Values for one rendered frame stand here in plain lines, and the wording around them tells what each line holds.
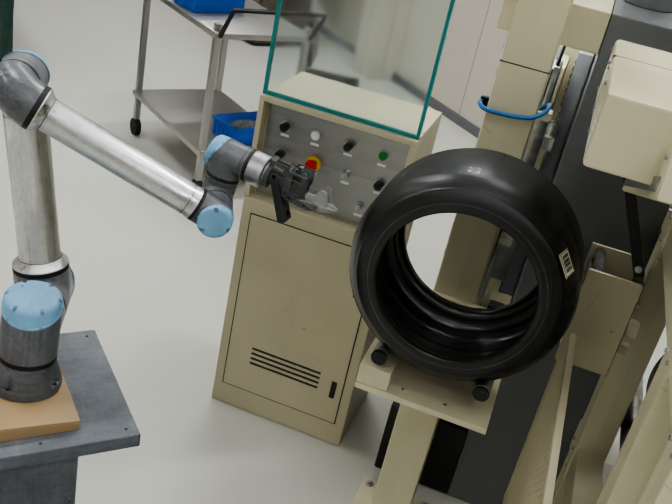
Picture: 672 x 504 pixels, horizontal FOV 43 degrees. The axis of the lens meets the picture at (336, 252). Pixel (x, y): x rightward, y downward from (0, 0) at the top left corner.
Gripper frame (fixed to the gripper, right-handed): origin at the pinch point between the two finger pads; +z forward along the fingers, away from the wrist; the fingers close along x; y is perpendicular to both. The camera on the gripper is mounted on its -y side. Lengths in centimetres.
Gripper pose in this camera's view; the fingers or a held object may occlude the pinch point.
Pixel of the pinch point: (332, 212)
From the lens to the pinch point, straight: 222.2
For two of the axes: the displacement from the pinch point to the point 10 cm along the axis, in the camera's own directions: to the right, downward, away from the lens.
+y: 3.1, -8.1, -4.9
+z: 8.9, 4.3, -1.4
